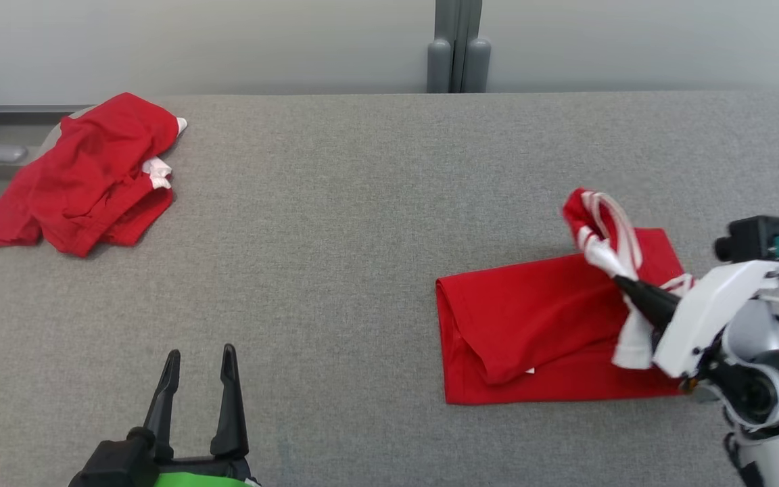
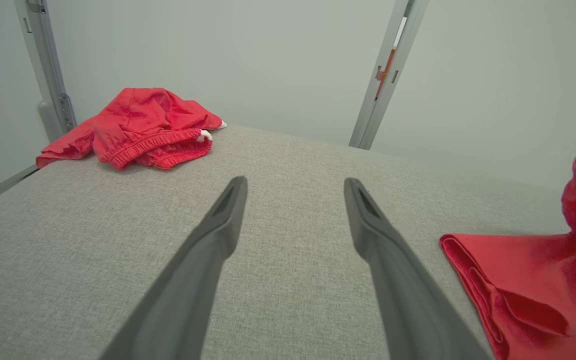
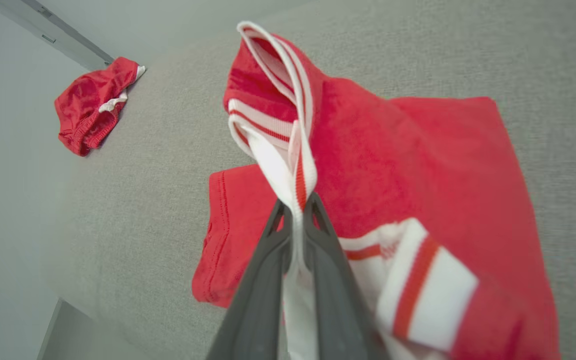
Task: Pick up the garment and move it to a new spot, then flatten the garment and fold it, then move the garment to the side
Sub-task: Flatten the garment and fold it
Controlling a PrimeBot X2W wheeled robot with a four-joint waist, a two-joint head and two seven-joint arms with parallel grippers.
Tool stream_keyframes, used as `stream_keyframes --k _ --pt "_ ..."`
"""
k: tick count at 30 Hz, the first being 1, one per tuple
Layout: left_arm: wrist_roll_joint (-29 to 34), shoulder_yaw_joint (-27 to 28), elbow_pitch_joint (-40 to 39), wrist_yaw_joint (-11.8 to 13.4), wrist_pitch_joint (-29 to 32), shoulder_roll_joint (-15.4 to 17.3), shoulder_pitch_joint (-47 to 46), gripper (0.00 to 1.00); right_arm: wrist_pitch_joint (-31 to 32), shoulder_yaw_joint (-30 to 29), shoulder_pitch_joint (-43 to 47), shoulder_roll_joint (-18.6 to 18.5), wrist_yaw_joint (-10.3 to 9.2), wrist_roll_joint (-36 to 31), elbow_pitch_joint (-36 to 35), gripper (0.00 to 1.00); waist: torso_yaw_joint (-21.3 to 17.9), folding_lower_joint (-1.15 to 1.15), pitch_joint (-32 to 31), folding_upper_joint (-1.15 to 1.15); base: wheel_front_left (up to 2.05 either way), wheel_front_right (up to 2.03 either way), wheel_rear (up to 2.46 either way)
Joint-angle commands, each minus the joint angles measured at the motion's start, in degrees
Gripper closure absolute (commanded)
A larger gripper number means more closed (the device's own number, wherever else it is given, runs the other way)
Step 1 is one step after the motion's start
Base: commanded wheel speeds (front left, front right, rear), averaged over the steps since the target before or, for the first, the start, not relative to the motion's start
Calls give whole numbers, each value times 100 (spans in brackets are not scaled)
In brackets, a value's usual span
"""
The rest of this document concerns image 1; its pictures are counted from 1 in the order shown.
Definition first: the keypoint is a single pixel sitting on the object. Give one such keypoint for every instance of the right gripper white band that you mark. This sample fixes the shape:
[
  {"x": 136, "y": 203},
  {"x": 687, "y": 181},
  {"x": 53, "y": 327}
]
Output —
[{"x": 707, "y": 318}]

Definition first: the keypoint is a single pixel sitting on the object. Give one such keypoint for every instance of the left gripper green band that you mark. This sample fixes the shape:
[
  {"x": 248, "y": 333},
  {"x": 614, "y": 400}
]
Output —
[{"x": 207, "y": 479}]

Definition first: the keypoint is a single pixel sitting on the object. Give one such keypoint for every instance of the red jersey striped white trim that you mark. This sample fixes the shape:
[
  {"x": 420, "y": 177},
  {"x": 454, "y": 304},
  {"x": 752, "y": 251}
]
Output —
[{"x": 531, "y": 318}]

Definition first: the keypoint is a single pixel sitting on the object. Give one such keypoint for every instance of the red shorts white side band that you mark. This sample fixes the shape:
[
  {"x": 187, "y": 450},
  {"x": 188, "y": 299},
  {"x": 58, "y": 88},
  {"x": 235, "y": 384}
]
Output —
[{"x": 85, "y": 169}]

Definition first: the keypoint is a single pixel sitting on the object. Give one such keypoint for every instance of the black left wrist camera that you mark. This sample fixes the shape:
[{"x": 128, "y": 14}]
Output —
[{"x": 112, "y": 463}]

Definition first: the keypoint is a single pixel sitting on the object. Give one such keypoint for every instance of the grey upright post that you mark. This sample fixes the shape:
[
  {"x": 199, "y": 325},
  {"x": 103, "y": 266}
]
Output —
[{"x": 457, "y": 47}]

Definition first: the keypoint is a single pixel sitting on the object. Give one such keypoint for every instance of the grey metal frame bar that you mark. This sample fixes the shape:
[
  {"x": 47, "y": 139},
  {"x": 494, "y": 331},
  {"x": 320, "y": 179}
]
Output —
[{"x": 17, "y": 111}]

